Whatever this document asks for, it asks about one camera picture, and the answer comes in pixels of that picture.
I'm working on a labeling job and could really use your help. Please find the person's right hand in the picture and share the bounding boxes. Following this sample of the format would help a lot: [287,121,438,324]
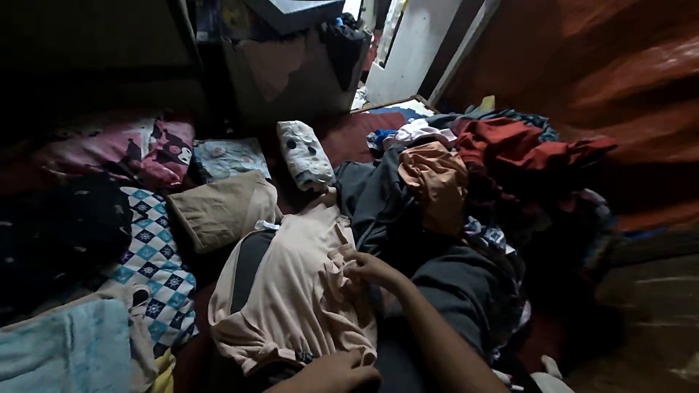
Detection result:
[343,251,410,296]

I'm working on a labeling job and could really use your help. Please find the person's left hand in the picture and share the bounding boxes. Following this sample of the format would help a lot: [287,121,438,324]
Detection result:
[289,351,382,393]

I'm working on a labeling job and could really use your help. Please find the peach shirt with grey panel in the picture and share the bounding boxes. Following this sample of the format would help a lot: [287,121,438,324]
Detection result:
[208,187,378,377]

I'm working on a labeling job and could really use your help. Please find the person's right forearm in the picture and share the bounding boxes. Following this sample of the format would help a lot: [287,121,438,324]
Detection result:
[400,281,512,393]

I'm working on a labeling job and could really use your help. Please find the person's legs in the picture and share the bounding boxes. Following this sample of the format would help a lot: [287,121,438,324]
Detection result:
[334,145,526,393]

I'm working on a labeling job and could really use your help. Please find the white dotted folded cloth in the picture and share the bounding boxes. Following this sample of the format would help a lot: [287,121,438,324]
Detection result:
[277,120,335,192]

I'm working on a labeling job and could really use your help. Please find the dark red mat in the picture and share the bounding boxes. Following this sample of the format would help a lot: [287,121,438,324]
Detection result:
[186,109,569,393]

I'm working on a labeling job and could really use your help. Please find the beige folded garment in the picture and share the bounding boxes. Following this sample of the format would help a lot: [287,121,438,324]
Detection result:
[166,170,281,254]

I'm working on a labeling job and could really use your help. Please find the pale blue patterned folded cloth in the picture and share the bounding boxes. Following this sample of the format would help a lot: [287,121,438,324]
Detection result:
[193,138,272,184]

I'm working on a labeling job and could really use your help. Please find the pile of crumpled clothes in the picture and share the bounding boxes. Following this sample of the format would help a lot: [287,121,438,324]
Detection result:
[366,96,619,361]

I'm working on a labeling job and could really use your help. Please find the large grey box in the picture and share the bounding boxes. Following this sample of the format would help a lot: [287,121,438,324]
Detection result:
[221,27,372,127]

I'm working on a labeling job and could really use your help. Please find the blue white checkered fabric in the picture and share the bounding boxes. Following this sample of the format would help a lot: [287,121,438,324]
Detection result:
[90,187,199,359]

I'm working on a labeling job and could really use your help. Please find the yellow cloth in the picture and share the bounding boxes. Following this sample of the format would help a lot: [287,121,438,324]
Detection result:
[150,348,177,393]

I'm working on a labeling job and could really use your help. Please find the black plastic bag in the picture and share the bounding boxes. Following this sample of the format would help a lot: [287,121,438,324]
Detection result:
[319,13,368,91]

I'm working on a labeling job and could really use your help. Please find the pink cartoon print folded fabric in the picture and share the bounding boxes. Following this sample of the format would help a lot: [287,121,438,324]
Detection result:
[36,111,196,190]

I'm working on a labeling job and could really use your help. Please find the white door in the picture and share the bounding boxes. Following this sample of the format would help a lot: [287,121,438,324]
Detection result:
[365,0,463,108]

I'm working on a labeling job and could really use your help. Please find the plain beige garment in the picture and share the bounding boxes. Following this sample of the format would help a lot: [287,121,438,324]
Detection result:
[0,282,159,393]

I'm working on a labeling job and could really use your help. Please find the flat blue-grey box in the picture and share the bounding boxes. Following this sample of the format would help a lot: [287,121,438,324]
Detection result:
[242,0,346,37]

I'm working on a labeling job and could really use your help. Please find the orange tarpaulin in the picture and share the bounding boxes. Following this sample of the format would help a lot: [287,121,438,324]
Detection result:
[437,0,699,233]

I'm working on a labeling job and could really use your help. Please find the light blue fluffy towel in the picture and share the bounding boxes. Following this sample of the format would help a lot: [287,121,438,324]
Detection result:
[0,298,132,393]

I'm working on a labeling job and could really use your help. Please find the black garment with small marks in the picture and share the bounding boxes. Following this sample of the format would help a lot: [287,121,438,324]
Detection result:
[0,173,133,323]

